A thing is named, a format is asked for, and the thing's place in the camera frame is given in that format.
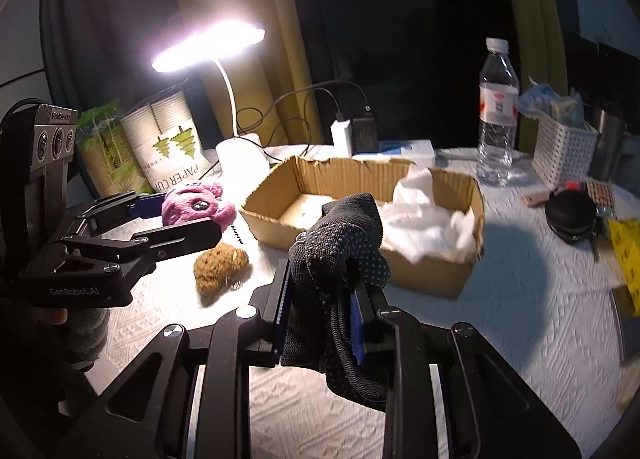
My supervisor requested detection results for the pink plush toy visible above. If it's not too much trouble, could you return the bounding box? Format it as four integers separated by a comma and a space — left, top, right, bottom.
162, 180, 236, 231

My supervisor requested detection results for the left hand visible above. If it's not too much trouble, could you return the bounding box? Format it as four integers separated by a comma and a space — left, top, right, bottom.
32, 307, 67, 326

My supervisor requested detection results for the black dotted glove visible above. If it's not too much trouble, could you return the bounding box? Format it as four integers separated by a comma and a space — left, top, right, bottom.
281, 192, 390, 410

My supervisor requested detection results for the white perforated basket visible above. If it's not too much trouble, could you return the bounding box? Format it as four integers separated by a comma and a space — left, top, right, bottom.
532, 114, 599, 188

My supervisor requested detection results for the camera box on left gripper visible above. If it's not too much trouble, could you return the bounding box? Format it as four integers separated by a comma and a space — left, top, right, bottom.
1, 98, 78, 245

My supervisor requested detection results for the dark phone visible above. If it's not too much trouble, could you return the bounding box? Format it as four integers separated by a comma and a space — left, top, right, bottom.
611, 286, 640, 365

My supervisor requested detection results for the white desk lamp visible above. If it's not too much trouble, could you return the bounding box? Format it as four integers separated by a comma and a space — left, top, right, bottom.
152, 19, 269, 178

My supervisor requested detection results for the clear water bottle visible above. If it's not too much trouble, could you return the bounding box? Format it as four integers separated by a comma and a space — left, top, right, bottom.
476, 37, 520, 186

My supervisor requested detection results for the black power adapter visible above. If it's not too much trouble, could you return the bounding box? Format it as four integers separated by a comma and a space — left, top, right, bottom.
352, 114, 378, 153

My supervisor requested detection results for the paper cup sleeve pack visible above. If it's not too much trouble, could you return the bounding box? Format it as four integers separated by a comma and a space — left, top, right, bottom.
120, 87, 210, 192

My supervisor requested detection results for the brown plush bear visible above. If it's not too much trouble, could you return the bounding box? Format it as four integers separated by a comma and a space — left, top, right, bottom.
193, 242, 250, 297

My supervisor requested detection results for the red patterned packet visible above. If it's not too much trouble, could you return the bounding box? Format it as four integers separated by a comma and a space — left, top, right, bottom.
586, 179, 615, 217

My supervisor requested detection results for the black lamp cable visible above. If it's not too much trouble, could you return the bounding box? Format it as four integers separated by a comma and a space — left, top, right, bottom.
199, 80, 374, 180

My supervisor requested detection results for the white usb charger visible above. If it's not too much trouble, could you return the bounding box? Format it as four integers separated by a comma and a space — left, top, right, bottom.
330, 120, 352, 158

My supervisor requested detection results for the green snack bag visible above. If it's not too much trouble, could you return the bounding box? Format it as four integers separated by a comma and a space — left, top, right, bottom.
76, 98, 153, 197

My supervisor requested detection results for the white tablecloth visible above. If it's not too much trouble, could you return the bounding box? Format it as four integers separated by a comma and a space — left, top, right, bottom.
88, 158, 639, 458

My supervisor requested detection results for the white fluffy cloth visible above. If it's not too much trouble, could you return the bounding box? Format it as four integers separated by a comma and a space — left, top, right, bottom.
376, 166, 476, 265

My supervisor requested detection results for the steel cup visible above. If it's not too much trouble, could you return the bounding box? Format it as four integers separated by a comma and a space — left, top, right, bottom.
589, 108, 626, 182

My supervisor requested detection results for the yellow plastic bag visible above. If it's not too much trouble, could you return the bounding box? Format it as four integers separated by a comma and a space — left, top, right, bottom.
608, 218, 640, 317

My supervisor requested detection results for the black round zip case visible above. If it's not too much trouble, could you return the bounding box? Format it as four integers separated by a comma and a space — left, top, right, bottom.
544, 189, 597, 245

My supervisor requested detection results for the cardboard box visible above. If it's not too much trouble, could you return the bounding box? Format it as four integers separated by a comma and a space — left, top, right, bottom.
240, 156, 485, 300

